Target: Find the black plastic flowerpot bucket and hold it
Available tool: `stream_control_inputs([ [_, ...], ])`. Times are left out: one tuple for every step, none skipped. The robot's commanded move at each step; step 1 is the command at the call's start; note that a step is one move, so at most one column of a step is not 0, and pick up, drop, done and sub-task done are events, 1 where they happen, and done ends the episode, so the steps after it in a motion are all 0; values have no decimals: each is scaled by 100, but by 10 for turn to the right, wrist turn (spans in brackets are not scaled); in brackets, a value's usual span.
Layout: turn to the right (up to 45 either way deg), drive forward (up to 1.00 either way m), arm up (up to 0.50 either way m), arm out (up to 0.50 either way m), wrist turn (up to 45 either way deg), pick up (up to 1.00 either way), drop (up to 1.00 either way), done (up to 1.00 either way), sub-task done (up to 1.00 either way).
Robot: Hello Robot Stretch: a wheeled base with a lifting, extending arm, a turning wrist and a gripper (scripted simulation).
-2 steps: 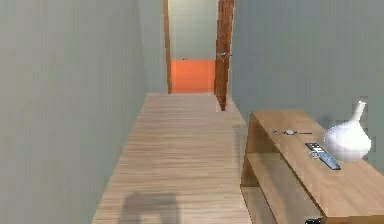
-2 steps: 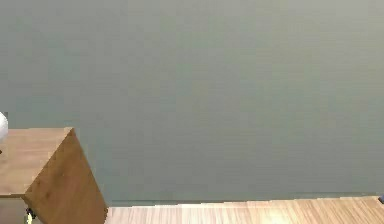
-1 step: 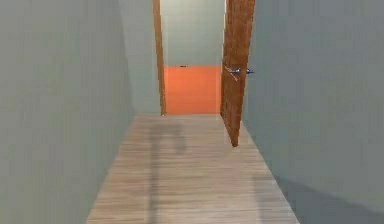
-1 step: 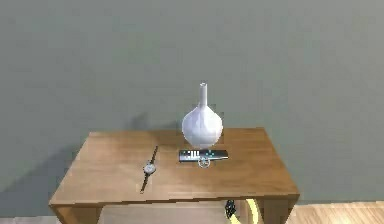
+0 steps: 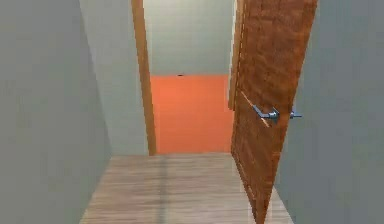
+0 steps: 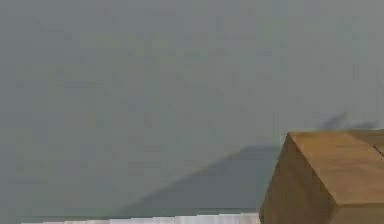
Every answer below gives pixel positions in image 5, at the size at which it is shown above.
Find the brown wooden room door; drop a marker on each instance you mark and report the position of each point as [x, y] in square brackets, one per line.
[266, 66]

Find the brown wooden door frame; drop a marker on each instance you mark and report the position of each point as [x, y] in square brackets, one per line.
[144, 76]

